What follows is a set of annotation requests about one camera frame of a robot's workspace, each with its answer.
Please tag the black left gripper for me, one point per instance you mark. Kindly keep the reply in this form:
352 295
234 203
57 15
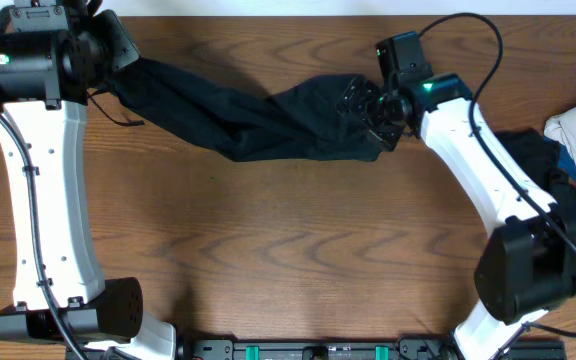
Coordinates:
106 25

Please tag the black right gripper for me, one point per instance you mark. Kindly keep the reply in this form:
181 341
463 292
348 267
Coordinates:
355 99

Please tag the black cloth shorts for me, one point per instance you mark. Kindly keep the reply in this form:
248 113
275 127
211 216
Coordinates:
303 122

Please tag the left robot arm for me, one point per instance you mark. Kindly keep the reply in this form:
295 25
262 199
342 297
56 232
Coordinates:
51 54

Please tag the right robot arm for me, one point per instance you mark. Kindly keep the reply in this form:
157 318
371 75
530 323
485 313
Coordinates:
528 267

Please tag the pile of clothes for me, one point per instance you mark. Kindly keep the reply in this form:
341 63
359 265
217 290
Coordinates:
548 157

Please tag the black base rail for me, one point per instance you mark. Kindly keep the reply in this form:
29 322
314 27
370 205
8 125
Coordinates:
368 351

